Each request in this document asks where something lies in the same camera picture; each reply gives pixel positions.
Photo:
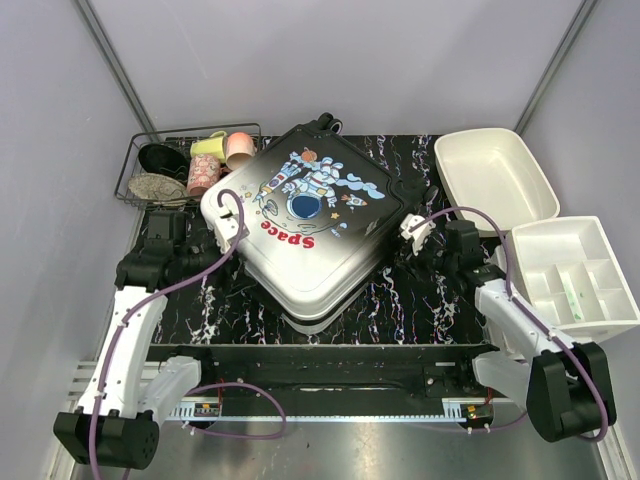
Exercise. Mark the white compartment organizer box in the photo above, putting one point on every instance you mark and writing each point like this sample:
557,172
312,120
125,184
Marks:
568,271

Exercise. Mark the pink patterned mug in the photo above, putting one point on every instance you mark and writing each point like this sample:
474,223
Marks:
204,173

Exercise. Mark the yellow mug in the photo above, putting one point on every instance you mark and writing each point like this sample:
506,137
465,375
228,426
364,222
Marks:
214,145

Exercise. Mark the speckled grey plate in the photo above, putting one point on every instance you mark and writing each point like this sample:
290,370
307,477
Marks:
158,189

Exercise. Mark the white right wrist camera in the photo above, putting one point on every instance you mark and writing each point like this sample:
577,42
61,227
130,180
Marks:
415,230

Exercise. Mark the black wire dish rack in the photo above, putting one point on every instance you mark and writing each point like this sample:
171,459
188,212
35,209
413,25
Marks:
181,140

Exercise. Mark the white plastic basin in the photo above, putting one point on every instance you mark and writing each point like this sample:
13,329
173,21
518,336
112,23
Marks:
493,170

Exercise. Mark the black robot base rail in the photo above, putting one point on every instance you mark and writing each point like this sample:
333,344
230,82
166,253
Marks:
425,370

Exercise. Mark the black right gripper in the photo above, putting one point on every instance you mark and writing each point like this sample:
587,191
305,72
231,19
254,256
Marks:
429,242

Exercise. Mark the space astronaut kids suitcase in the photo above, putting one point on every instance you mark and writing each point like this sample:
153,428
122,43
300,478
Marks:
322,218

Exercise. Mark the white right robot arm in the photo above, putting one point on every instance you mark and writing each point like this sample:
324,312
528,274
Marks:
562,385

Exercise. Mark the black bowl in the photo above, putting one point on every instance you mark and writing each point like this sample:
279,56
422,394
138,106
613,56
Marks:
161,159

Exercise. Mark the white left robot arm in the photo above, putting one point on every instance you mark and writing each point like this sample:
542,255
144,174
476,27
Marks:
117,420

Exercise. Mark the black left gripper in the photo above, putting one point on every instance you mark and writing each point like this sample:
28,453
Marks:
212,241

